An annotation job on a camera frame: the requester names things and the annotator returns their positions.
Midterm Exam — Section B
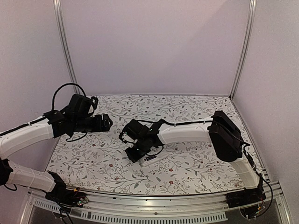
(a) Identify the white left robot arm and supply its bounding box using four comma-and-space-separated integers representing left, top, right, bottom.
0, 94, 113, 203

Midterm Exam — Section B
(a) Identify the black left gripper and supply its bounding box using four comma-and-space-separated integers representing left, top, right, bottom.
73, 113, 113, 133

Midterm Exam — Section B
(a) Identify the white AC remote control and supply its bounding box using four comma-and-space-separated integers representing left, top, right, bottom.
141, 153, 168, 167

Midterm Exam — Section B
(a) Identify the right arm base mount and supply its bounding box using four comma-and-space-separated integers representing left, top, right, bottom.
226, 183, 273, 220

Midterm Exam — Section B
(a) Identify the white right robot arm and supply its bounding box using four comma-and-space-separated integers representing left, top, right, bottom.
119, 111, 263, 203

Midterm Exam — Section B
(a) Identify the left aluminium frame post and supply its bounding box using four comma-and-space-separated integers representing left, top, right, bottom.
53, 0, 78, 84

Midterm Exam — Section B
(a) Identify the aluminium front rail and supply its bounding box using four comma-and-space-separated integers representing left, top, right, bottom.
20, 182, 293, 224

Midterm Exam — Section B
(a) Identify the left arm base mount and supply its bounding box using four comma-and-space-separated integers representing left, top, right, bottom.
45, 171, 89, 208

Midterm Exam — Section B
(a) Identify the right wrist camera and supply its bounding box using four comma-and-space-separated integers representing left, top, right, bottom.
119, 132, 135, 144

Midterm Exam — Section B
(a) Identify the black battery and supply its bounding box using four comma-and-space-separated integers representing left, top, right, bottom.
144, 155, 157, 161

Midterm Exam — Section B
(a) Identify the right aluminium frame post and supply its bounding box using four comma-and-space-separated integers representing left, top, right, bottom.
229, 0, 257, 100

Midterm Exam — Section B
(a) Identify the aluminium frame post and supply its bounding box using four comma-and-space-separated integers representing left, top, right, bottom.
53, 0, 78, 84
229, 0, 257, 100

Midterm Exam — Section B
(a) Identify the floral patterned table mat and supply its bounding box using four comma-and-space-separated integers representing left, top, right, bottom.
47, 95, 249, 195

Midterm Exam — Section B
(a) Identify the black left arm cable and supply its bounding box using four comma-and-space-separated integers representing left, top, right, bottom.
51, 83, 87, 112

